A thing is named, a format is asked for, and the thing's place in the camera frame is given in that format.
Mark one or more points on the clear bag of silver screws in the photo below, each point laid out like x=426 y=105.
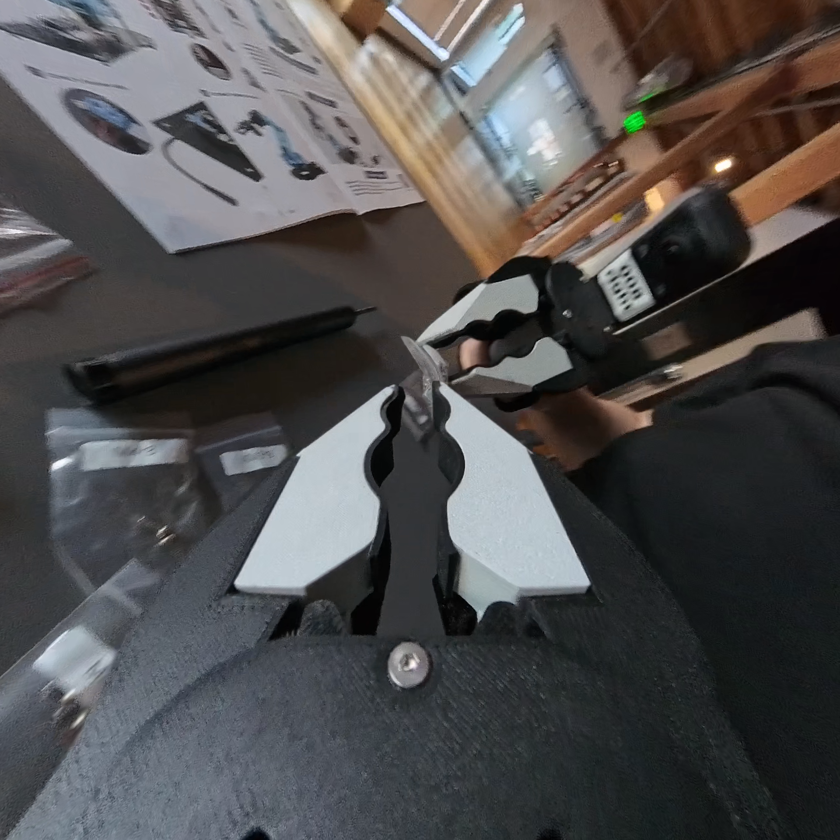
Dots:
x=426 y=367

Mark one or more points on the black electric screwdriver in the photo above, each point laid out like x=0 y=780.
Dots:
x=197 y=354

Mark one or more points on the printed instruction booklet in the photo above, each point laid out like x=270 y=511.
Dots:
x=275 y=190

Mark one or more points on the green exit sign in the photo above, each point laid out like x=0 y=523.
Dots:
x=634 y=122

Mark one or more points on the person's right hand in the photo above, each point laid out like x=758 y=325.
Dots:
x=577 y=430

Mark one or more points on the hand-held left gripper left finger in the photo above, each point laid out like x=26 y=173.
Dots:
x=308 y=525

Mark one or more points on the person's black clothing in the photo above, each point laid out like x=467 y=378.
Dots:
x=754 y=525

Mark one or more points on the clear bag with red strip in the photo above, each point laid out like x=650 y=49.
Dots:
x=39 y=269

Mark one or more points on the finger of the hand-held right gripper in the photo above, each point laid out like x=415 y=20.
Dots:
x=525 y=371
x=499 y=302

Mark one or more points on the dark grey desk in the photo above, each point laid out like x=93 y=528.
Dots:
x=229 y=289

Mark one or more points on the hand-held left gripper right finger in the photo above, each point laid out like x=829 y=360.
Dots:
x=518 y=525

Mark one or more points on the labelled clear screw bag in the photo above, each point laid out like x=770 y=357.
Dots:
x=243 y=463
x=124 y=499
x=72 y=656

